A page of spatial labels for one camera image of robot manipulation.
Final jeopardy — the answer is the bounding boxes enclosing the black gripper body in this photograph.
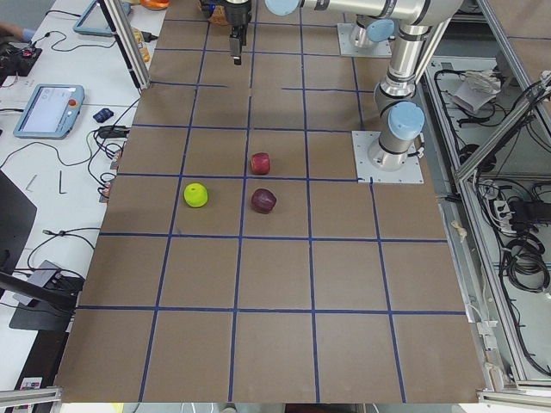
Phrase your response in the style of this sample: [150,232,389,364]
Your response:
[226,0,252,46]

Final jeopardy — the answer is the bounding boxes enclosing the red apple with yellow top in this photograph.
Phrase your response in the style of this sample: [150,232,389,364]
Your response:
[251,152,270,176]

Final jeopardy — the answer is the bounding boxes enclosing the green apple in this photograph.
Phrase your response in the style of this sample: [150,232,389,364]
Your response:
[183,182,208,208]

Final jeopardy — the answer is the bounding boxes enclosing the dark red apple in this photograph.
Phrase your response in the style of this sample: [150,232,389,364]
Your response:
[251,188,277,213]

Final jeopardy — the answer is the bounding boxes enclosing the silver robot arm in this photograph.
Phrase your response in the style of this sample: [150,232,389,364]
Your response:
[265,1,461,172]

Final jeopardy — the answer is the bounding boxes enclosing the woven wicker basket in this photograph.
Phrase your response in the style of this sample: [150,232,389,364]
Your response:
[197,0,229,26]

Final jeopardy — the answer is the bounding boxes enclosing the person hand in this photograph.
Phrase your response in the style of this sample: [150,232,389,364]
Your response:
[0,21,24,40]

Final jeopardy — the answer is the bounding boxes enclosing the orange cylindrical container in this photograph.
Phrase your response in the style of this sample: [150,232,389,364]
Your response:
[140,0,170,11]

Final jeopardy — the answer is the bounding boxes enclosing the yellow juice bottle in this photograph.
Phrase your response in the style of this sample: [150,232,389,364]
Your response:
[132,28,151,63]

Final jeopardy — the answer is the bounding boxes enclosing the far blue teach pendant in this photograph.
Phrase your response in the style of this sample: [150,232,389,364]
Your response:
[73,1,115,37]

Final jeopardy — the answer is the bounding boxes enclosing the blue teach pendant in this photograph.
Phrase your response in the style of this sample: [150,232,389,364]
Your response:
[73,1,115,37]
[13,84,85,140]

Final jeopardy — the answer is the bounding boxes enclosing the dark blue small pouch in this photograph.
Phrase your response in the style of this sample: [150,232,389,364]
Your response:
[93,108,114,123]

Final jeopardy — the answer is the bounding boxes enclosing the black power adapter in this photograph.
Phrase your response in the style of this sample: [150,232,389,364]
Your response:
[97,126,130,139]

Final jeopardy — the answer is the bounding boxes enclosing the near blue teach pendant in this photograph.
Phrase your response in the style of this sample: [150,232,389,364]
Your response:
[13,84,85,140]

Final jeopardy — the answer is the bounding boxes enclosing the black allen key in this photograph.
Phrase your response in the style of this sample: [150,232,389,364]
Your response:
[58,170,67,194]

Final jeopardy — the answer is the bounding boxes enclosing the grey usb hub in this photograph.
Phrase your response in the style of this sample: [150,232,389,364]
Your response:
[27,260,61,287]

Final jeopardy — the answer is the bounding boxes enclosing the white power strip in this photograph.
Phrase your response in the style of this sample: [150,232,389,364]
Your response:
[490,199,517,235]

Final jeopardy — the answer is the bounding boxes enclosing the black monitor stand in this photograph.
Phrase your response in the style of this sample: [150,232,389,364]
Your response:
[1,174,84,332]

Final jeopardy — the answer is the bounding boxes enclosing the aluminium frame post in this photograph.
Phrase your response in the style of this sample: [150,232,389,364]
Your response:
[98,0,151,90]

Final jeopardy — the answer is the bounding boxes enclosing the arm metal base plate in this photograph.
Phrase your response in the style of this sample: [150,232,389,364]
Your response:
[337,20,394,59]
[351,131,424,185]

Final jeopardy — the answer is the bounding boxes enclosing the coiled black cables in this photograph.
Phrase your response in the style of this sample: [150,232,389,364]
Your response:
[501,238,548,293]

